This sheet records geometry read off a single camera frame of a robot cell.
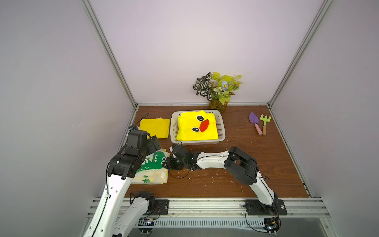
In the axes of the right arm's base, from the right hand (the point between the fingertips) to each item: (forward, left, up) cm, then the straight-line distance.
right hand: (163, 164), depth 84 cm
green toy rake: (+39, -71, -5) cm, 82 cm away
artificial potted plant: (+45, -33, +20) cm, 60 cm away
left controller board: (-28, +5, -7) cm, 30 cm away
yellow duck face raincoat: (+27, -20, +2) cm, 34 cm away
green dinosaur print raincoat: (-4, +6, 0) cm, 7 cm away
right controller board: (-26, -57, -6) cm, 63 cm away
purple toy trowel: (+39, -63, -5) cm, 74 cm away
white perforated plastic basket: (+25, -4, +4) cm, 26 cm away
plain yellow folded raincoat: (+30, +10, -3) cm, 32 cm away
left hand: (+4, +2, +20) cm, 21 cm away
